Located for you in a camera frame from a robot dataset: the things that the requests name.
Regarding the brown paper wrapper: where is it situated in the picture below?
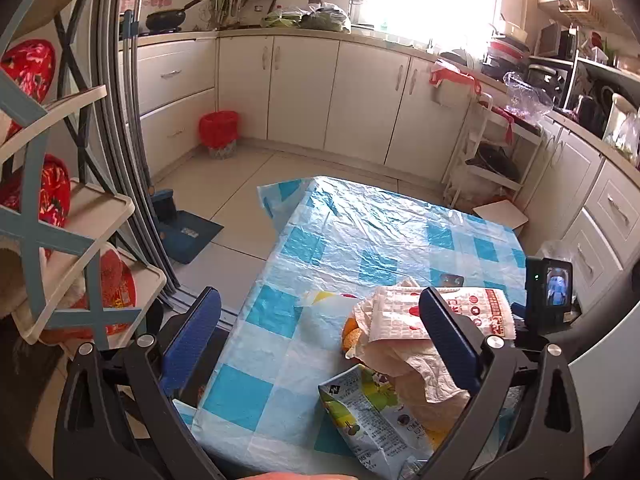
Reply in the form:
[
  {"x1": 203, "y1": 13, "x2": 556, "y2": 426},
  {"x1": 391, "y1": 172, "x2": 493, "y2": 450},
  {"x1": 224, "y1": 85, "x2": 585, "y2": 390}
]
[{"x1": 345, "y1": 333, "x2": 470, "y2": 434}]

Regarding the green printed snack packet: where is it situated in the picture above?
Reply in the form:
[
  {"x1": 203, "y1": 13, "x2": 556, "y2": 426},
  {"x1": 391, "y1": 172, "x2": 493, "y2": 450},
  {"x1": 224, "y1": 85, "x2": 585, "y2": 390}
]
[{"x1": 318, "y1": 364, "x2": 433, "y2": 480}]

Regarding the red white paper food bag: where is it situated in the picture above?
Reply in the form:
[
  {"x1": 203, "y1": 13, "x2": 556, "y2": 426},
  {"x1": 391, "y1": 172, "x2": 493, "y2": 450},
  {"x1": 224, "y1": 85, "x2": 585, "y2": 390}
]
[{"x1": 352, "y1": 278, "x2": 516, "y2": 341}]

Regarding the large orange peel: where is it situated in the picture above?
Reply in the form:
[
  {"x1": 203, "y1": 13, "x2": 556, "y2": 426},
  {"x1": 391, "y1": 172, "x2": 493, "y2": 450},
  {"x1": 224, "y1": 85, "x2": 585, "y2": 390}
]
[{"x1": 342, "y1": 316, "x2": 362, "y2": 354}]

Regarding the red lined trash basket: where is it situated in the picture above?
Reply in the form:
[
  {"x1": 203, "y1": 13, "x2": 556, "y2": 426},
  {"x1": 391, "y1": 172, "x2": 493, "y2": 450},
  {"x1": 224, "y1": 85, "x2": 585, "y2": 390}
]
[{"x1": 198, "y1": 110, "x2": 240, "y2": 158}]

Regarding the blue checkered plastic tablecloth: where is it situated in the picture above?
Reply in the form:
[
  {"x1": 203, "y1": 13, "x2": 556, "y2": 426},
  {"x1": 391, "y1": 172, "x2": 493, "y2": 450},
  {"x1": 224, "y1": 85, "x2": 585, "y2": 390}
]
[{"x1": 191, "y1": 177, "x2": 526, "y2": 478}]

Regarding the silver blister pack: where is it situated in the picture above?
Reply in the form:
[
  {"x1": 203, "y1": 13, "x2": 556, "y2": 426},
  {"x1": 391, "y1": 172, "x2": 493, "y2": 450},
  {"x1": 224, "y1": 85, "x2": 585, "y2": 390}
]
[{"x1": 437, "y1": 273, "x2": 464, "y2": 288}]

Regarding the white blue shelf rack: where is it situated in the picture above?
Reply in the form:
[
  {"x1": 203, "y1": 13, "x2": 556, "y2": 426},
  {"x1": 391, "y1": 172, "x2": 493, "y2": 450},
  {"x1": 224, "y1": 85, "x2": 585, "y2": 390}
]
[{"x1": 1, "y1": 0, "x2": 167, "y2": 351}]

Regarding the open bottom drawer with bags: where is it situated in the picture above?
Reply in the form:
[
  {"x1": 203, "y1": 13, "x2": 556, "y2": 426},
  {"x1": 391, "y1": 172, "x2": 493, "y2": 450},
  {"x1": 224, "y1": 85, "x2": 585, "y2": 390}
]
[{"x1": 535, "y1": 240, "x2": 573, "y2": 262}]

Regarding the blue dustpan with brush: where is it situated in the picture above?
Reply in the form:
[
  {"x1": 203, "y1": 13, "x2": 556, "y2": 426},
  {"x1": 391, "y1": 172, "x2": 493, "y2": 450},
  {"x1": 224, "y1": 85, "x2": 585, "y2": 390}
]
[{"x1": 151, "y1": 190, "x2": 224, "y2": 264}]

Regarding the small white step stool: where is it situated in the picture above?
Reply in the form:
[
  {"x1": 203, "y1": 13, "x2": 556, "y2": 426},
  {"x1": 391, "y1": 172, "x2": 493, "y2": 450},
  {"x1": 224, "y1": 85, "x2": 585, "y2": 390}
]
[{"x1": 473, "y1": 200, "x2": 528, "y2": 234}]

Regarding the white narrow storage trolley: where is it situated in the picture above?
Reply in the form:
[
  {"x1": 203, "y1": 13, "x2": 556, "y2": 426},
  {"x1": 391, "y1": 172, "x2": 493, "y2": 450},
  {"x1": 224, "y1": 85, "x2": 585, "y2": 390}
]
[{"x1": 444, "y1": 92, "x2": 544, "y2": 210}]

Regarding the dark wok on trolley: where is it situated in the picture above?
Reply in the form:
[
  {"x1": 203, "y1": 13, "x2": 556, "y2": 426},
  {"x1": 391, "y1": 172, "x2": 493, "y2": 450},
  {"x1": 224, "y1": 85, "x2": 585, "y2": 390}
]
[{"x1": 475, "y1": 142, "x2": 521, "y2": 181}]

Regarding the white bag on counter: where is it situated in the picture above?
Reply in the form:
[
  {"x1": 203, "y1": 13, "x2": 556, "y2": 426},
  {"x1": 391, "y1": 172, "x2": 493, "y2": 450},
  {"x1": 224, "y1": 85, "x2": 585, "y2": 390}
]
[{"x1": 603, "y1": 93, "x2": 640, "y2": 168}]

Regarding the clear plastic bag on trolley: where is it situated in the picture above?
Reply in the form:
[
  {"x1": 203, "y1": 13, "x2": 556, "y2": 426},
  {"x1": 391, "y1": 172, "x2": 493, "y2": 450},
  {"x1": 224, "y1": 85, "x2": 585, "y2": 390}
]
[{"x1": 502, "y1": 70, "x2": 553, "y2": 125}]

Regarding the red bag on cabinet hanger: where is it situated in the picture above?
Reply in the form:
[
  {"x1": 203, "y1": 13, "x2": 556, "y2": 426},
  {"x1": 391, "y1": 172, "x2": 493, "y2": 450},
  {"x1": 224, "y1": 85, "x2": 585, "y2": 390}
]
[{"x1": 430, "y1": 60, "x2": 482, "y2": 96}]

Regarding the black frying pan on stove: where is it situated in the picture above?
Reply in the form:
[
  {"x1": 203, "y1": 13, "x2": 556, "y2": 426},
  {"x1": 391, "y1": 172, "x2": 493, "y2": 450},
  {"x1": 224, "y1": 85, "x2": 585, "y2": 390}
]
[{"x1": 145, "y1": 0, "x2": 203, "y2": 32}]

